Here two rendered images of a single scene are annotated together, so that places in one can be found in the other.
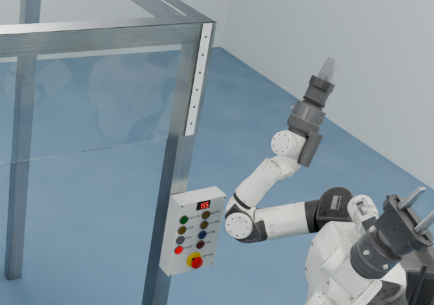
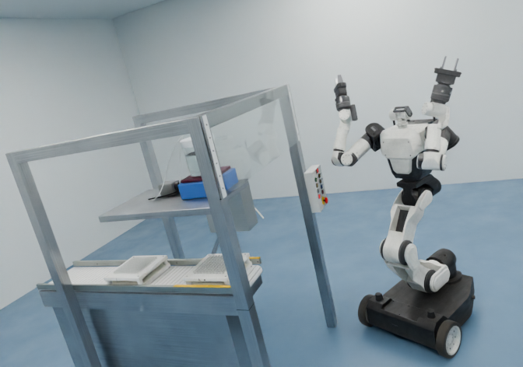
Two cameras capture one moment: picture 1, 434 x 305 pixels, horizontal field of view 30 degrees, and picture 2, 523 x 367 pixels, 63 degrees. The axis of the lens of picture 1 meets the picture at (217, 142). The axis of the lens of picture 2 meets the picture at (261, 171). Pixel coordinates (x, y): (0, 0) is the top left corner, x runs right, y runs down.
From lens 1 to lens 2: 1.48 m
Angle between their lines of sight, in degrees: 26
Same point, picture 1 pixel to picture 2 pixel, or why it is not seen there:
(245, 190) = (339, 144)
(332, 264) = (430, 107)
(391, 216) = (443, 72)
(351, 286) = (441, 110)
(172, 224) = (311, 185)
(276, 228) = (359, 152)
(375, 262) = (447, 92)
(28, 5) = (152, 161)
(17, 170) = (179, 253)
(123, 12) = not seen: hidden behind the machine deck
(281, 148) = (345, 116)
